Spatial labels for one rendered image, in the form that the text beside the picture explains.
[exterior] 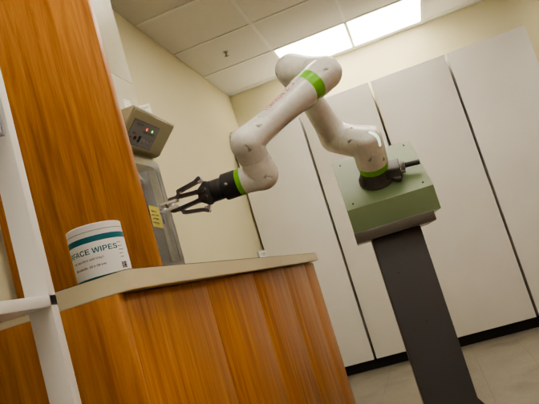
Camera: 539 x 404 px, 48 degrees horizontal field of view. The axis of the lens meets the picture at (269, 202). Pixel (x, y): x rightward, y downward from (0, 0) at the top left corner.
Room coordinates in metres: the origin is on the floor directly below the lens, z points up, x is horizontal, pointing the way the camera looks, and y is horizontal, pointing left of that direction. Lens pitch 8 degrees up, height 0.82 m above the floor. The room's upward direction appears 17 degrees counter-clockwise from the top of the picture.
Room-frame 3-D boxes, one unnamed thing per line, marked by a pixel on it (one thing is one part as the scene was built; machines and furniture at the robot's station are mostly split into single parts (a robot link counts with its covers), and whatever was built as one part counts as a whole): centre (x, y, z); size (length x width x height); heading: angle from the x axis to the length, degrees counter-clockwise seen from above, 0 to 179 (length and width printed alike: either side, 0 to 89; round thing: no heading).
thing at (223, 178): (2.03, 0.11, 1.20); 0.12 x 0.06 x 0.09; 167
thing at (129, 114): (2.02, 0.35, 1.46); 0.32 x 0.11 x 0.10; 167
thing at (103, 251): (1.44, 0.43, 1.02); 0.13 x 0.13 x 0.15
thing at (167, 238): (2.03, 0.39, 1.19); 0.30 x 0.01 x 0.40; 167
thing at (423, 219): (2.53, -0.46, 0.92); 0.32 x 0.32 x 0.04; 83
